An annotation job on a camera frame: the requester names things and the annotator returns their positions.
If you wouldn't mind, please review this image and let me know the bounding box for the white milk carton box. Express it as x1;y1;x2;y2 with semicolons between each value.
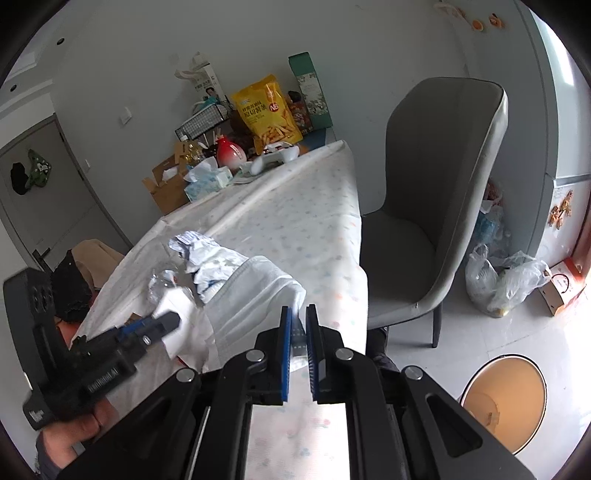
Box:
178;52;232;121

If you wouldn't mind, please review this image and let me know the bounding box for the teal tissue pack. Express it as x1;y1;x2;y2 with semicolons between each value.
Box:
184;157;234;202

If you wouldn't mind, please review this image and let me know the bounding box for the orange fridge magnet cluster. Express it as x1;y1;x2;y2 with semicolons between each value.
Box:
547;189;576;230

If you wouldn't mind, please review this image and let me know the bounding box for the red snack packet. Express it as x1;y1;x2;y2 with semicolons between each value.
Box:
286;90;315;133

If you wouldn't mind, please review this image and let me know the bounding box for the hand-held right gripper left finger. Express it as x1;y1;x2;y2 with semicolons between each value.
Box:
55;305;298;480

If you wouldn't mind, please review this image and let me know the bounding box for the white paper napkin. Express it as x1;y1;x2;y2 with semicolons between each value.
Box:
157;291;209;366

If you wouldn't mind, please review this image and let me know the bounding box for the brown cardboard box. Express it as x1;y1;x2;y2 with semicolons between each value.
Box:
141;143;195;216

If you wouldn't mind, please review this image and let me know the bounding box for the plastic bag of bottles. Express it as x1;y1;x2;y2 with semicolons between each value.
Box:
475;203;514;259

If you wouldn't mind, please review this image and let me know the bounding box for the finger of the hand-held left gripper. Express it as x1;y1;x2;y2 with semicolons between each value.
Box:
115;333;156;366
117;311;182;341

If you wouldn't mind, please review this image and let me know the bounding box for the white game controller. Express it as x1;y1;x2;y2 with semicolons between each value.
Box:
249;143;301;176

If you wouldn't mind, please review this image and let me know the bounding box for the black wire basket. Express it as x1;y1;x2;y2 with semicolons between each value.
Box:
174;102;233;142

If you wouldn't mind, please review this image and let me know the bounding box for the white plastic bag with items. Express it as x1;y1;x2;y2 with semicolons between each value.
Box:
484;179;505;209

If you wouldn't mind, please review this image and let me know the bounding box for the yellow snack bag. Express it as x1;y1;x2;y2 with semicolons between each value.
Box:
229;75;304;154

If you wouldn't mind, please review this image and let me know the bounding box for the yellow oil bottle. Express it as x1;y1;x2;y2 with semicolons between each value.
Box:
178;136;206;169

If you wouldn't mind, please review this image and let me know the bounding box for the clear plastic bottle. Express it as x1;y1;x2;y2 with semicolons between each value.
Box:
148;270;195;306

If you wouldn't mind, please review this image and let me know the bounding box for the clear plastic bag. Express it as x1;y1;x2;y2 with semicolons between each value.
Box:
489;250;553;319
464;244;505;318

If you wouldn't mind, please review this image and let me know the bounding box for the white refrigerator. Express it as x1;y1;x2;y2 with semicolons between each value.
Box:
508;0;591;265

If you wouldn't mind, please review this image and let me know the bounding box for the white face mask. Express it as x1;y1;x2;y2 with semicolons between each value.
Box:
203;255;308;371

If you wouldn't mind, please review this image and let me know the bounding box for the tall green box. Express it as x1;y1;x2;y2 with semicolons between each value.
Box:
288;52;334;133

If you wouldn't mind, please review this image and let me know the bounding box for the grey door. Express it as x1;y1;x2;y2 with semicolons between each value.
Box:
0;114;133;278

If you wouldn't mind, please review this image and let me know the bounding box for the orange white cardboard box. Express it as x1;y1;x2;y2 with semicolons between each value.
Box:
538;257;588;317

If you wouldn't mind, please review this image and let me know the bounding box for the dotted white tablecloth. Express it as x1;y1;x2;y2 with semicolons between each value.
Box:
69;138;370;480

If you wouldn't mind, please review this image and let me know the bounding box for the person's left forearm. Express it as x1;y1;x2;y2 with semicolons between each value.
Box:
34;431;77;479

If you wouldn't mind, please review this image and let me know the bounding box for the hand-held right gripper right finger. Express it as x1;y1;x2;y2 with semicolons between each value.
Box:
305;304;539;480

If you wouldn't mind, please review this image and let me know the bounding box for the red white vase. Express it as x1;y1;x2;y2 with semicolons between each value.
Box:
215;135;247;168

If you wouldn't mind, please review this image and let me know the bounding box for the crumpled blue white wrapper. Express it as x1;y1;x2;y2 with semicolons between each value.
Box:
168;231;219;260

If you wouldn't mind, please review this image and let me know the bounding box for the person's left hand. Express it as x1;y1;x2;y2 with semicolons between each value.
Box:
39;397;118;462

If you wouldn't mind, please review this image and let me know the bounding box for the grey upholstered chair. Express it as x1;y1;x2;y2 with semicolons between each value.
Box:
360;76;509;350

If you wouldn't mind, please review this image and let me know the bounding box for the printed paper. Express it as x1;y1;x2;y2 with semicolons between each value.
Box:
187;244;251;306

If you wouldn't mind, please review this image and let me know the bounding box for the green hanging toy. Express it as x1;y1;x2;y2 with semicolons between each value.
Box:
25;148;52;190

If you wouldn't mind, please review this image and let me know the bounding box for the black bag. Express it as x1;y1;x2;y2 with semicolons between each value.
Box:
50;249;101;325

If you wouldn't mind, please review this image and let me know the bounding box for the black hanging item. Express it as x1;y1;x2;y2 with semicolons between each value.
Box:
10;162;31;196

